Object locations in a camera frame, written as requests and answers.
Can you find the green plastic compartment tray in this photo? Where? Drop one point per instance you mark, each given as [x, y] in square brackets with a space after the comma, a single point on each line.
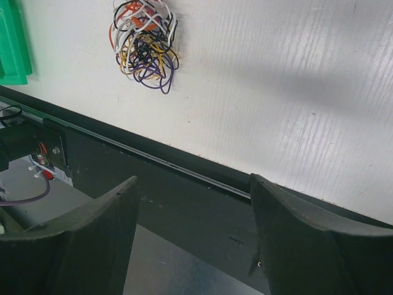
[15, 61]

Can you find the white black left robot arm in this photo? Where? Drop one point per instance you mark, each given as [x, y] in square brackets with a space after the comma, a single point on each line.
[20, 140]

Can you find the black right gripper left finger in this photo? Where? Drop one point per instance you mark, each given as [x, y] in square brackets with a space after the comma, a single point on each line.
[84, 251]

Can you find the aluminium extrusion rail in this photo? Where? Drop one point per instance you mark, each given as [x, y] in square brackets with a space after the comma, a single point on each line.
[203, 169]

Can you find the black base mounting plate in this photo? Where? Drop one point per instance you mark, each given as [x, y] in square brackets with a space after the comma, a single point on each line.
[209, 222]

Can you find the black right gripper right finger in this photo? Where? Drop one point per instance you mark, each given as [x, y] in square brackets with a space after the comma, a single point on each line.
[309, 250]

